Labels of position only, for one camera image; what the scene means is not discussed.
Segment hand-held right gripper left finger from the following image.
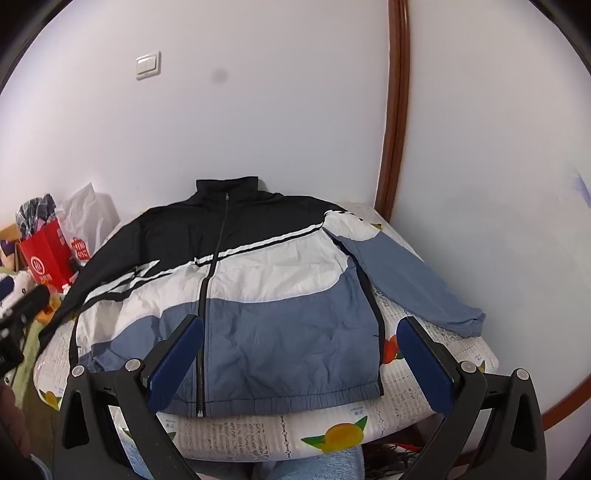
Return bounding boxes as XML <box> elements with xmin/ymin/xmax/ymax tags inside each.
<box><xmin>52</xmin><ymin>314</ymin><xmax>205</xmax><ymax>480</ymax></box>

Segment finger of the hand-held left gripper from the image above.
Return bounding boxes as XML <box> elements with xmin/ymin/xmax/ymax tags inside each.
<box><xmin>0</xmin><ymin>285</ymin><xmax>51</xmax><ymax>324</ymax></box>

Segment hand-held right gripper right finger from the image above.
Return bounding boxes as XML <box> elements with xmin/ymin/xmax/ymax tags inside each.
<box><xmin>396</xmin><ymin>316</ymin><xmax>550</xmax><ymax>480</ymax></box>

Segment black white blue jacket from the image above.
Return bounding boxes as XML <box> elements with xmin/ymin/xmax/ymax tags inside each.
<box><xmin>37</xmin><ymin>175</ymin><xmax>486</xmax><ymax>418</ymax></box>

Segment orange drink bottle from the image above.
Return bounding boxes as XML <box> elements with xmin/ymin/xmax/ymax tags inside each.
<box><xmin>39</xmin><ymin>295</ymin><xmax>63</xmax><ymax>324</ymax></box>

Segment white floral quilt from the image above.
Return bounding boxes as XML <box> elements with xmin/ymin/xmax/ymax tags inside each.
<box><xmin>0</xmin><ymin>270</ymin><xmax>35</xmax><ymax>308</ymax></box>

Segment green blanket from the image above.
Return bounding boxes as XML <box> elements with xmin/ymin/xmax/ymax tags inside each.
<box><xmin>9</xmin><ymin>318</ymin><xmax>58</xmax><ymax>462</ymax></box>

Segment red paper bag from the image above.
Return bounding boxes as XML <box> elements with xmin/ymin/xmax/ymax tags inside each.
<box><xmin>17</xmin><ymin>217</ymin><xmax>88</xmax><ymax>287</ymax></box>

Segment purple patterned cloth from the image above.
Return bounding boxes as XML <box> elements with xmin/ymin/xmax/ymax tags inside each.
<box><xmin>0</xmin><ymin>224</ymin><xmax>21</xmax><ymax>268</ymax></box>

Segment grey plaid cloth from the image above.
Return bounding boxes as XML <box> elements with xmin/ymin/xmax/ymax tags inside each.
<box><xmin>15</xmin><ymin>193</ymin><xmax>58</xmax><ymax>241</ymax></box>

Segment fruit print lace tablecloth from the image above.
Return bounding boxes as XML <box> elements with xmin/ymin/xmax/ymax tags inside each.
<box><xmin>33</xmin><ymin>200</ymin><xmax>500</xmax><ymax>462</ymax></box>

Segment white plastic bag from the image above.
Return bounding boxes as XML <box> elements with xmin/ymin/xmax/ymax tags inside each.
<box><xmin>58</xmin><ymin>182</ymin><xmax>122</xmax><ymax>264</ymax></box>

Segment light blue fleece cloth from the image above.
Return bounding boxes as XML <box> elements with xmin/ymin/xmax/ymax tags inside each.
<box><xmin>272</xmin><ymin>447</ymin><xmax>368</xmax><ymax>480</ymax></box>

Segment brown wooden baseboard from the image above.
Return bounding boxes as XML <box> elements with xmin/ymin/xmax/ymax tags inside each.
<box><xmin>540</xmin><ymin>392</ymin><xmax>583</xmax><ymax>432</ymax></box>

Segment tangled red black cables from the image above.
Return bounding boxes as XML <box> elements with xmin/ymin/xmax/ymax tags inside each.
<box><xmin>365</xmin><ymin>438</ymin><xmax>430</xmax><ymax>480</ymax></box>

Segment white light switch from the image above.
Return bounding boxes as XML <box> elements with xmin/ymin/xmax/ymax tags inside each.
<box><xmin>135</xmin><ymin>52</ymin><xmax>162</xmax><ymax>80</ymax></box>

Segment brown wooden door frame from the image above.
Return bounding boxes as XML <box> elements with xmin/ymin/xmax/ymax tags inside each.
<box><xmin>373</xmin><ymin>0</ymin><xmax>413</xmax><ymax>223</ymax></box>

